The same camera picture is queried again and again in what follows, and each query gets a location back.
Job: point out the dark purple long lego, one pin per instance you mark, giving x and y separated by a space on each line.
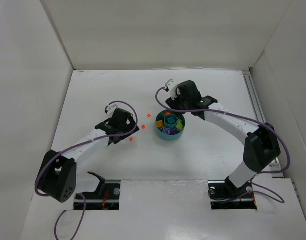
174 131

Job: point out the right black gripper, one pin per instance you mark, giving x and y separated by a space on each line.
175 101

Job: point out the teal round divided container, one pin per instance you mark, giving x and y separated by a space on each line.
169 138

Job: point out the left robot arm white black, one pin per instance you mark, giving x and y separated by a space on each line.
57 176

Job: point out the green square lego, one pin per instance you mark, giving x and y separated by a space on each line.
180 126

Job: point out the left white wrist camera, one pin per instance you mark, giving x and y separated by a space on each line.
110 108

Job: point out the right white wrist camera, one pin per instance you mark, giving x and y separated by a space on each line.
171 87

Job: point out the yellow orange square lego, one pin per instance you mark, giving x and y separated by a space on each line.
160 124

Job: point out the teal oval lego piece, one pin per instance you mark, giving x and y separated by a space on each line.
170 120

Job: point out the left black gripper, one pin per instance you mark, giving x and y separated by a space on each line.
126 131

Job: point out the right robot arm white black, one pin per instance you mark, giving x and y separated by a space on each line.
260 143

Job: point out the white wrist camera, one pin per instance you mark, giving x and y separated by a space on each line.
171 87
110 108

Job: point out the lavender square lego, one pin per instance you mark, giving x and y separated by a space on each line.
166 131

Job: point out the aluminium rail right side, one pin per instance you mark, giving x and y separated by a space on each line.
275 164

